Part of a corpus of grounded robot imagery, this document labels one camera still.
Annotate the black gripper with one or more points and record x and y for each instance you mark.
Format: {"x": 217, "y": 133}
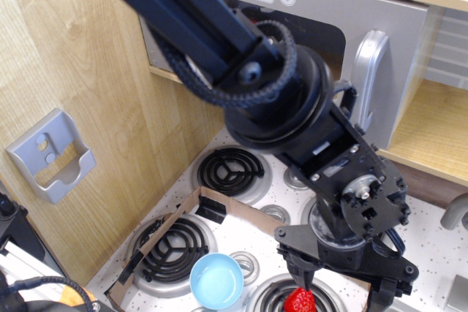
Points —
{"x": 304, "y": 253}

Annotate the grey toy microwave door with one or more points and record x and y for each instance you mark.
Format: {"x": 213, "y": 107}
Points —
{"x": 373, "y": 44}

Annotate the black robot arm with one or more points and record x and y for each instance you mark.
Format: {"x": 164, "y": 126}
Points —
{"x": 278, "y": 97}

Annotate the red toy strawberry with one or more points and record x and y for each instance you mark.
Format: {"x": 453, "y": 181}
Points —
{"x": 300, "y": 300}

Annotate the front right black burner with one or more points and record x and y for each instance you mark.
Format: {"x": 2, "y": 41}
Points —
{"x": 272, "y": 294}

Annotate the black burner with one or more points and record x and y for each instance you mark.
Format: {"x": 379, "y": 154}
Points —
{"x": 233, "y": 172}
{"x": 165, "y": 271}
{"x": 272, "y": 294}

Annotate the grey stove knob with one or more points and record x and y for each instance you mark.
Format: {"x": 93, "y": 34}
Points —
{"x": 293, "y": 182}

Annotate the light blue bowl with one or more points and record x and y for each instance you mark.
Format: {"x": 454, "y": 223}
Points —
{"x": 216, "y": 281}

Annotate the grey faucet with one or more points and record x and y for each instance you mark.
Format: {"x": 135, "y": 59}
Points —
{"x": 456, "y": 213}

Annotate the back left black burner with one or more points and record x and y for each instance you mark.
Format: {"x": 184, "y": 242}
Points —
{"x": 233, "y": 172}

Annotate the wooden shelf unit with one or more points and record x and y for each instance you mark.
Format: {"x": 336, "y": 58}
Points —
{"x": 432, "y": 132}

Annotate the front left black burner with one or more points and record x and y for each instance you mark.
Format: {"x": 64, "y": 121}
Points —
{"x": 165, "y": 271}

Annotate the brown cardboard tray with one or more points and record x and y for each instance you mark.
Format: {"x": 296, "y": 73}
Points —
{"x": 249, "y": 239}

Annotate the clear ring knob front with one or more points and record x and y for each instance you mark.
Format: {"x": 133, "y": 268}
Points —
{"x": 249, "y": 265}

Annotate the clear ring knob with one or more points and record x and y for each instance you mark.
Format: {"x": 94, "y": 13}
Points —
{"x": 277, "y": 212}
{"x": 249, "y": 265}

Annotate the clear ring knob back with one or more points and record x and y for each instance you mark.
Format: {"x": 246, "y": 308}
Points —
{"x": 277, "y": 212}

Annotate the grey wall holder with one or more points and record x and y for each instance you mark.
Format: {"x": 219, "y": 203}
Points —
{"x": 42, "y": 145}

